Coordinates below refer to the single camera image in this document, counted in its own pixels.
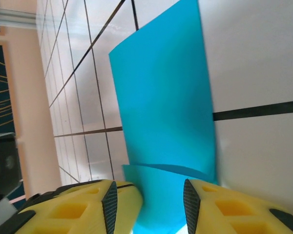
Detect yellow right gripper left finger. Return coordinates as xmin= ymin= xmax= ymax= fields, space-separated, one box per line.
xmin=0 ymin=179 xmax=144 ymax=234

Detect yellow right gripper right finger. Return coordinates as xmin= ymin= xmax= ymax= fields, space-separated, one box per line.
xmin=182 ymin=178 xmax=293 ymax=234

